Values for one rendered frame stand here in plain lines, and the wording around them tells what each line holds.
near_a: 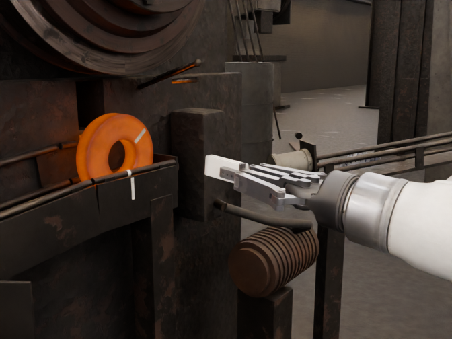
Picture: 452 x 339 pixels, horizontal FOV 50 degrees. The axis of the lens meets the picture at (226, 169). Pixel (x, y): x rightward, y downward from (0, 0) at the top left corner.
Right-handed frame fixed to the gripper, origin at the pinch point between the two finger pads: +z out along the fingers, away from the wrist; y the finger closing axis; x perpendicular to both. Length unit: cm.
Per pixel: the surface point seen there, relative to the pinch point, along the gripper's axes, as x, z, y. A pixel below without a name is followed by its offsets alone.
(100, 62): 13.5, 22.5, -5.1
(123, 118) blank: 3.9, 23.3, 0.5
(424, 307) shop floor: -75, -8, 120
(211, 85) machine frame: 6.9, 31.7, 35.0
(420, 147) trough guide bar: -4, -10, 64
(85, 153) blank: -1.1, 23.3, -7.5
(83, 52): 15.2, 22.6, -8.1
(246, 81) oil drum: -14, 158, 232
